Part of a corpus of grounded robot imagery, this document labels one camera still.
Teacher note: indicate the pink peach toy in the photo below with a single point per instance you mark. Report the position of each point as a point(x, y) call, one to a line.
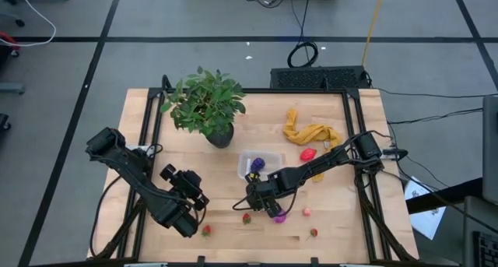
point(307, 211)

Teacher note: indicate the red strawberry toy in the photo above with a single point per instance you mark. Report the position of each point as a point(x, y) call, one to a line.
point(313, 232)
point(206, 231)
point(246, 219)

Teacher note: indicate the green plant in black pot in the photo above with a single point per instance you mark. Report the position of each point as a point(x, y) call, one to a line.
point(206, 103)

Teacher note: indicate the black clamp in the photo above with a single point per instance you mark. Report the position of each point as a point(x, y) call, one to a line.
point(200, 260)
point(314, 261)

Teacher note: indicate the black curved bracket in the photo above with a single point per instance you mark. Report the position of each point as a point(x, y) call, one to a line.
point(166, 83)

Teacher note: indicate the red bag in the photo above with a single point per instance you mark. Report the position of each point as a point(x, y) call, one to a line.
point(8, 43)

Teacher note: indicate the grey monitor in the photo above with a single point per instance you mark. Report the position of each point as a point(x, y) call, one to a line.
point(491, 150)

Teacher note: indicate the black computer case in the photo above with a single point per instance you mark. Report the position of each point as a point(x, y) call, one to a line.
point(319, 78)

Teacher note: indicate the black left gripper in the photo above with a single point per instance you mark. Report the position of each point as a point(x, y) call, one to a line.
point(190, 183)

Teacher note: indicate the purple white striped onion toy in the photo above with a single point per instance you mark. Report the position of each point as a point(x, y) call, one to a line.
point(281, 218)

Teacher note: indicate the dark side desk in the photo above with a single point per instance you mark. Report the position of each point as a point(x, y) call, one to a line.
point(470, 220)

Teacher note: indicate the black keyboard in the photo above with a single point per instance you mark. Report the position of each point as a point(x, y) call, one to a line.
point(486, 251)

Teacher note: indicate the purple blackberry toy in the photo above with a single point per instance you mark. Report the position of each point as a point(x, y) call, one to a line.
point(257, 164)

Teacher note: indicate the clear plastic food container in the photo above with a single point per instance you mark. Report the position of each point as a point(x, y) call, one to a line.
point(272, 160)

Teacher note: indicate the black caster wheel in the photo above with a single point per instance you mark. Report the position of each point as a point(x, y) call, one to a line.
point(19, 23)

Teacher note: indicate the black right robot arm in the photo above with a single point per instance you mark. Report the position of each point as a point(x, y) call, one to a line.
point(319, 164)

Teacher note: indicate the yellow cloth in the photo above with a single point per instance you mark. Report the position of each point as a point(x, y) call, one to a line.
point(307, 134)

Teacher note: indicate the white paper sheet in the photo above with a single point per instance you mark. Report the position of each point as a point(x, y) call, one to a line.
point(426, 220)

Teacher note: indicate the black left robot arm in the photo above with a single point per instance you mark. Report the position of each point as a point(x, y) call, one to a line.
point(136, 177)

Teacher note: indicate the red dragon fruit toy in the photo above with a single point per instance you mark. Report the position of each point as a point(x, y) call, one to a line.
point(307, 154)

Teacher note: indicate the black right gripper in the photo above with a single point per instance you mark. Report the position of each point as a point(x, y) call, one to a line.
point(262, 195)

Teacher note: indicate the brown stick in pot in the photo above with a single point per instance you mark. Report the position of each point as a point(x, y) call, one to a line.
point(249, 91)

